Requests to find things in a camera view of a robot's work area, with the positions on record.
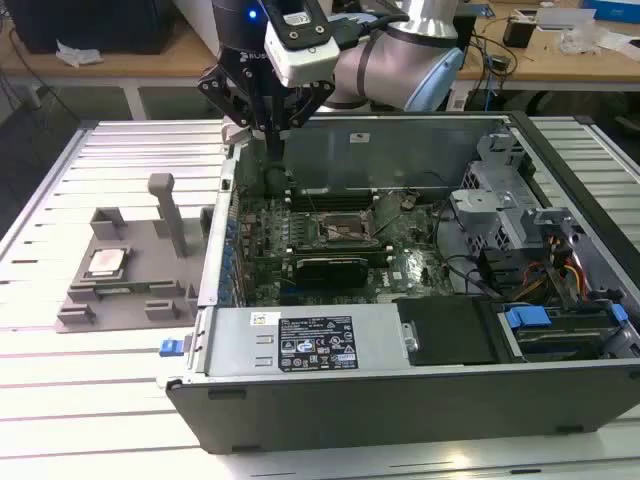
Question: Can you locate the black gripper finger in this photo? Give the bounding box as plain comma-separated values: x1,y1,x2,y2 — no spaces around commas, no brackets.
278,81,336,161
196,61,280,161

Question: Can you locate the silver CPU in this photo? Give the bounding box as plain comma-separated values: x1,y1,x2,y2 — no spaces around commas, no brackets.
84,247,133,279

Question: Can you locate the CPU socket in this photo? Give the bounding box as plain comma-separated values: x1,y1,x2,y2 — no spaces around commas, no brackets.
318,211,375,242

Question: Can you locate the black RAM slot pair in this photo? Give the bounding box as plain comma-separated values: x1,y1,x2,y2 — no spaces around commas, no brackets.
288,187,377,211
288,241,387,262

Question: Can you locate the large black box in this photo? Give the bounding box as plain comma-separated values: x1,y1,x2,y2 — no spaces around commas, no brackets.
8,0,177,56

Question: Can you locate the crumpled white paper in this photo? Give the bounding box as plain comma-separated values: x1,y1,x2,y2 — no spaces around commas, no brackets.
55,39,105,69

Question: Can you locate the grey parts rack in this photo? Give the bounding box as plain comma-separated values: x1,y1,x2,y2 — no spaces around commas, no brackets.
53,172,221,335

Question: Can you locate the black graphics card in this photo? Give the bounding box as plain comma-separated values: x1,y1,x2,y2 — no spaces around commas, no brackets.
291,256,370,290

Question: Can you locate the green motherboard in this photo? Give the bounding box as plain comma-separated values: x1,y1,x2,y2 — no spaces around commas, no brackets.
234,189,454,306

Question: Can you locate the small black box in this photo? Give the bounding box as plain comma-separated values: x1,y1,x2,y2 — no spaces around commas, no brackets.
502,17,536,50

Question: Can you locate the metal drive cage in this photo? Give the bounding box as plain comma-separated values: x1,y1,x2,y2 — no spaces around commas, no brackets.
462,132,540,257

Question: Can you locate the grey power supply unit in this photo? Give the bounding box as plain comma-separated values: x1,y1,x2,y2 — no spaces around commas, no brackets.
206,305,419,379

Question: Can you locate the black plastic shroud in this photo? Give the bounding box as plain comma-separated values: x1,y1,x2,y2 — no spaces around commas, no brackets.
396,297,502,367

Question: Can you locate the white flat card box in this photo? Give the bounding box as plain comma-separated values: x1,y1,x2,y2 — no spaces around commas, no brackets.
537,8,596,31

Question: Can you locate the clear plastic bag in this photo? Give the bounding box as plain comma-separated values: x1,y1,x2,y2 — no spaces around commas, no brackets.
554,24,609,56

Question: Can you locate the hard disk in blue carrier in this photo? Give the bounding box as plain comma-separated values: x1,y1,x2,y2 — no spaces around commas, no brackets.
499,302,631,362

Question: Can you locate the blue cardboard box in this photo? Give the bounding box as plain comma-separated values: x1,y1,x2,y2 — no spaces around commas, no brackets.
582,0,640,24

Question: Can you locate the black open PC case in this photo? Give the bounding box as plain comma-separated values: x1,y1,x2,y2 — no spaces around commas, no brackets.
154,109,640,456

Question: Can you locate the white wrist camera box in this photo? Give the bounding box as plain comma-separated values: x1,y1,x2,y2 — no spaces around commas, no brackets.
263,0,342,90

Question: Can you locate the coloured power wire bundle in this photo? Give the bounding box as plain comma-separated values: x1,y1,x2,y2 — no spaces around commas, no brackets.
519,234,589,301

